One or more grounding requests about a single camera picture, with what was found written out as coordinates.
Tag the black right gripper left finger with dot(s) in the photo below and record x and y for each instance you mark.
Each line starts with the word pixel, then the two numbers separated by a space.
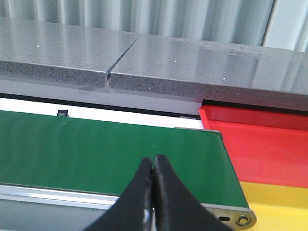
pixel 133 210

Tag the grey stone counter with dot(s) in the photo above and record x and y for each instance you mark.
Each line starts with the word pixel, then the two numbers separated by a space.
pixel 92 65

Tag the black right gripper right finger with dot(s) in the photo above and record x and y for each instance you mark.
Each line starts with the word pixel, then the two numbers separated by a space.
pixel 176 209

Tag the red plastic tray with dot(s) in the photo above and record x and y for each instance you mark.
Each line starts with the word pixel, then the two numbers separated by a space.
pixel 264 146

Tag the black sensor with cable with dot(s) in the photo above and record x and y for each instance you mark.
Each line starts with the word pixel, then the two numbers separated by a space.
pixel 63 113

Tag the yellow plastic tray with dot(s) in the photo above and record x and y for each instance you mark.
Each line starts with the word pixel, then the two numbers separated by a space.
pixel 277 208

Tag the white pleated curtain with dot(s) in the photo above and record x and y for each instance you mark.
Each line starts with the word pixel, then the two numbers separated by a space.
pixel 270 23

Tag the green conveyor belt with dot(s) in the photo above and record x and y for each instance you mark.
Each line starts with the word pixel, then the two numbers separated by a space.
pixel 61 174

